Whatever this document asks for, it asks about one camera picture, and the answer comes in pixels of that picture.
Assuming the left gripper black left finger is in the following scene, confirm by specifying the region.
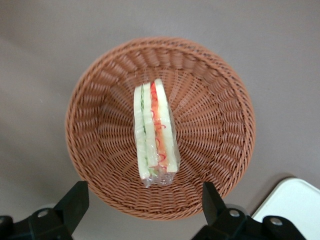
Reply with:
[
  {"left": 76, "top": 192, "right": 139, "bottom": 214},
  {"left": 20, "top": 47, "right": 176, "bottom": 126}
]
[{"left": 0, "top": 181, "right": 90, "bottom": 240}]

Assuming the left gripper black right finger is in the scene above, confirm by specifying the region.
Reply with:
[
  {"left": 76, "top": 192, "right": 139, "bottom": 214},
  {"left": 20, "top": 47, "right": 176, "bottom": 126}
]
[{"left": 192, "top": 182, "right": 313, "bottom": 240}]

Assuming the triangle sandwich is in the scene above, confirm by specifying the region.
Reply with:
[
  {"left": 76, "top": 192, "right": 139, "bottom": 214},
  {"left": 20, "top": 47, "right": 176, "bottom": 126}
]
[{"left": 133, "top": 78, "right": 180, "bottom": 189}]

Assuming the cream rectangular plastic tray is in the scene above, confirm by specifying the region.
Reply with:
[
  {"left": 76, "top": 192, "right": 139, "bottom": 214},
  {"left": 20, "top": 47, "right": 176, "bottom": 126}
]
[{"left": 250, "top": 177, "right": 320, "bottom": 240}]

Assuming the large round brown wicker basket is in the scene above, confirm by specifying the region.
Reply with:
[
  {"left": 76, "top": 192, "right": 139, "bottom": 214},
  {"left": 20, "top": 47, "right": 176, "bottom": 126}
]
[{"left": 64, "top": 36, "right": 257, "bottom": 221}]

